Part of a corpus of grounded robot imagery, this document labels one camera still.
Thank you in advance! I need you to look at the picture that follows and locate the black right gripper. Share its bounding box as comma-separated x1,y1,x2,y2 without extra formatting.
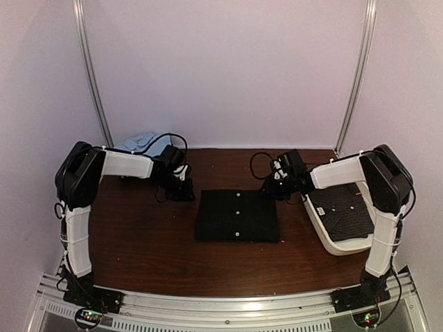
260,174,296,201

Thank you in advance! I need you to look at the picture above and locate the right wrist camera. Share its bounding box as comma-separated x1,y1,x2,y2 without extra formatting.
271,149,307,180

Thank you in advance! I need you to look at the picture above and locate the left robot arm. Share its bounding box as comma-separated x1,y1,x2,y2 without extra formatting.
55,141,195,278

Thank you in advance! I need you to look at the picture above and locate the aluminium frame post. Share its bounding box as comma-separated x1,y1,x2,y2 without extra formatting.
73,0,114,147
334,0,377,157

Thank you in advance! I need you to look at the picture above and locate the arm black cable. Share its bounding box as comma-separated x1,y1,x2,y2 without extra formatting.
131,133,190,163
249,151,278,183

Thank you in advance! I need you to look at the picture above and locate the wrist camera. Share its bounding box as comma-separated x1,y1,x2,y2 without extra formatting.
160,145,191,181
271,149,307,180

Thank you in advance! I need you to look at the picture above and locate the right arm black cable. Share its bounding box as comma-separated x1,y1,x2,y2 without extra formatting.
249,151,278,183

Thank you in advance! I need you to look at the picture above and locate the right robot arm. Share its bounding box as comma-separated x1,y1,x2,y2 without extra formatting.
260,144,416,278

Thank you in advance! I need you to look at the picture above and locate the aluminium frame post right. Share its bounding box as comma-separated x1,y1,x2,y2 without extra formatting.
334,0,377,157

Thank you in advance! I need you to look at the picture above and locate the black long sleeve shirt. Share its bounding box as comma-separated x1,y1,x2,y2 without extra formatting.
195,190,280,243

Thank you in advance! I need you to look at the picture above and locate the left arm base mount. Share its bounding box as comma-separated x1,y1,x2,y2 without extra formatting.
62,269,123,314

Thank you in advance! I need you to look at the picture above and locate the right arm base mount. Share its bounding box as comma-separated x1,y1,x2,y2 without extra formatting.
330,270,390,313

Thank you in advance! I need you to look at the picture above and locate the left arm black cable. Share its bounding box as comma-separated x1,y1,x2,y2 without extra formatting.
131,133,190,163

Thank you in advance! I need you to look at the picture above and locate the aluminium frame post left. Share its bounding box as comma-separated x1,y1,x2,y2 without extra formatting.
73,0,114,147

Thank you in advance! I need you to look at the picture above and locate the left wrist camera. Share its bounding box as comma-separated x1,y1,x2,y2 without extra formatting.
160,145,191,181

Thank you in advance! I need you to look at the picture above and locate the dark pinstriped folded shirt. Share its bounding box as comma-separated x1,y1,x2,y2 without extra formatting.
309,183,374,242

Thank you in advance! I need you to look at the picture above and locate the light blue folded shirt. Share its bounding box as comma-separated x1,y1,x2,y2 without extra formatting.
114,131,172,157

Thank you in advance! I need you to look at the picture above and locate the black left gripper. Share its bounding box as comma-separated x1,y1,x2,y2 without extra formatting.
155,172,196,201

